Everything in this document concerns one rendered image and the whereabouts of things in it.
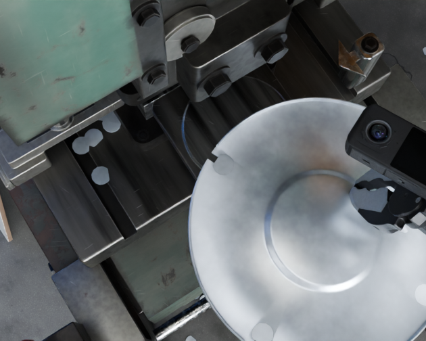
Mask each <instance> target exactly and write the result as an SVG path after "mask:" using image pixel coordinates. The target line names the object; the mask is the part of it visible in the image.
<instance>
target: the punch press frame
mask: <svg viewBox="0 0 426 341"><path fill-rule="evenodd" d="M142 75H143V71H142V67H141V60H140V57H139V50H138V46H137V39H136V35H135V28H134V24H133V17H132V14H131V7H130V2H129V0H0V127H1V128H2V129H3V130H4V131H5V132H6V133H7V134H8V135H9V137H10V138H11V139H12V140H13V141H14V143H15V144H16V145H17V146H20V145H22V144H23V143H25V142H27V141H29V140H30V139H32V138H34V137H36V136H37V135H39V134H41V133H43V132H44V131H46V130H48V129H50V128H51V127H53V126H55V125H57V124H58V123H60V122H62V121H63V120H65V119H67V118H69V117H71V116H72V115H74V114H76V113H77V112H80V111H81V110H83V109H85V108H86V107H88V106H90V105H91V104H94V103H95V102H96V101H99V100H100V99H102V98H104V97H105V96H107V95H109V94H111V93H112V92H114V91H116V90H117V89H119V88H121V87H123V86H125V85H126V84H128V83H130V82H131V81H133V80H135V79H136V78H139V77H140V76H142ZM188 216H189V208H188V209H186V210H185V211H183V212H182V213H180V214H178V215H176V216H175V217H173V218H172V219H170V220H169V221H167V222H165V223H164V224H162V225H160V226H159V227H157V228H156V229H154V230H153V231H151V232H149V233H148V234H146V235H144V236H143V237H141V238H139V239H138V240H137V241H135V242H133V243H131V244H130V245H128V246H127V247H125V248H123V249H122V250H120V251H119V252H117V253H115V254H114V255H112V256H111V259H112V260H113V262H114V264H115V266H116V267H117V269H118V270H119V272H120V274H121V276H122V277H123V279H124V280H125V282H126V284H127V286H128V287H129V289H130V290H131V292H132V293H133V296H134V297H135V299H136V300H137V302H138V303H139V306H140V307H141V309H142V310H143V312H144V313H145V316H146V317H147V319H148V320H150V321H151V322H153V323H157V322H158V321H160V320H161V319H163V318H165V317H166V316H168V315H169V314H171V313H172V312H174V311H176V310H177V309H179V308H180V307H182V306H185V305H186V304H188V303H190V302H191V301H192V300H194V299H196V298H197V297H198V296H201V294H202V293H203V292H202V289H201V288H200V286H199V283H198V280H197V277H196V275H195V271H194V269H193V265H192V261H191V255H190V251H189V240H188ZM210 308H211V306H210V304H209V303H208V301H207V300H206V297H203V298H202V299H201V300H199V301H197V302H196V303H194V304H192V305H191V306H190V307H188V308H187V309H185V310H184V311H182V312H180V313H179V314H178V315H176V316H174V317H173V318H171V319H169V320H168V321H167V322H165V323H163V324H161V325H160V326H159V327H157V328H155V329H154V330H153V333H154V335H155V336H156V338H157V339H158V341H160V340H162V339H164V338H165V337H166V336H168V335H170V334H171V333H173V332H175V331H176V330H177V329H179V328H180V327H182V326H184V325H185V324H187V323H189V322H190V321H191V320H193V319H194V318H196V317H197V316H199V315H201V314H202V313H204V312H205V311H207V310H208V309H210Z"/></svg>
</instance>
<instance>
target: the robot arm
mask: <svg viewBox="0 0 426 341"><path fill-rule="evenodd" d="M345 151H346V154H347V155H349V156H350V157H352V158H354V159H355V160H357V161H359V162H361V163H363V164H364V165H366V166H368V167H369V168H371V170H369V171H368V172H367V173H365V174H364V175H363V176H361V177H360V178H359V179H357V180H356V182H355V184H354V186H353V188H352V189H351V191H350V193H349V195H350V200H351V203H352V205H353V207H355V209H356V210H357V212H358V213H359V214H360V215H361V216H362V217H363V218H364V219H365V220H366V221H367V222H368V223H370V224H371V225H372V226H374V227H375V228H376V229H378V230H380V231H382V232H384V233H395V232H397V231H399V232H402V233H406V232H407V231H408V229H407V228H406V226H405V224H406V225H407V226H409V227H410V228H411V229H419V230H420V231H422V232H423V233H424V234H425V235H426V131H425V130H423V129H421V128H419V127H418V126H416V125H414V124H412V123H411V122H408V121H407V120H404V119H403V118H401V117H399V116H397V115H396V114H394V113H392V112H390V111H389V110H386V109H385V108H382V107H381V106H379V105H377V104H371V105H369V106H367V107H366V108H365V109H364V110H363V111H362V114H361V115H360V116H359V118H358V120H357V121H356V123H355V124H354V126H353V127H352V129H351V131H350V132H349V134H348V137H347V139H346V144H345ZM372 189H377V190H375V191H370V190H372ZM392 191H393V192H392Z"/></svg>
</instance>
